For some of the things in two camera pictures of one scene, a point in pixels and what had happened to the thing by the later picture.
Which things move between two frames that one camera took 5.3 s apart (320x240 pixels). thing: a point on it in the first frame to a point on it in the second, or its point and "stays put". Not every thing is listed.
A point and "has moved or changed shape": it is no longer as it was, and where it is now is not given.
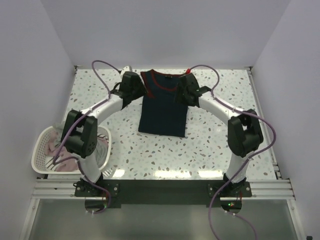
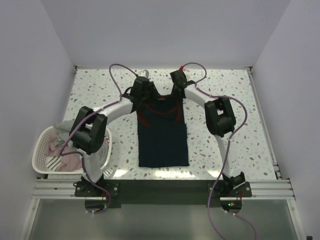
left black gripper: x=142 y=89 to x=155 y=95
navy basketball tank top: x=159 y=113 has moved or changed shape
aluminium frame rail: x=64 y=189 stays put
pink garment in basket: x=68 y=165 stays put
